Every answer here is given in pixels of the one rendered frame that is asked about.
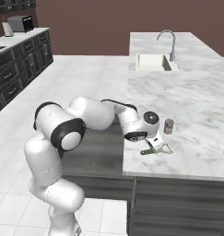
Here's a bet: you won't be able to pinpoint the small brown grey jar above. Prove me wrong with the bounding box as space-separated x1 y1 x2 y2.
163 118 175 136

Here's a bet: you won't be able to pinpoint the grey toaster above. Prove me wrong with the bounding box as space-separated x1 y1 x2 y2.
6 15 35 34

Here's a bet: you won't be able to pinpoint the grey curved tap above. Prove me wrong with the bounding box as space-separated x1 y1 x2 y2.
156 29 177 63

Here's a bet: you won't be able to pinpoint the dark cupboard run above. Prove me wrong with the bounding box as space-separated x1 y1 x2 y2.
0 28 54 117

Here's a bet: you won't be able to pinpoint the white sink basin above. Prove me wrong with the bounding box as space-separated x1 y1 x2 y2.
134 53 181 73

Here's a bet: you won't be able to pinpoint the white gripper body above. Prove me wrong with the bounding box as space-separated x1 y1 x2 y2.
145 131 165 153

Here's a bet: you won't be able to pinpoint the green handled peeler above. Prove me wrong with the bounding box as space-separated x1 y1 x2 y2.
139 142 174 156

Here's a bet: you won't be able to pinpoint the dark wood open drawer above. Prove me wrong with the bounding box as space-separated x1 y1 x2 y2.
61 118 136 201

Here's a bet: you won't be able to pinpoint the dark wall cupboards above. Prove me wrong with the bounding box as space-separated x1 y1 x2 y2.
0 0 38 17

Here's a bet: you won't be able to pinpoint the dark wood island cabinet front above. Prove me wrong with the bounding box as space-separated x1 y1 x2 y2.
127 176 224 236

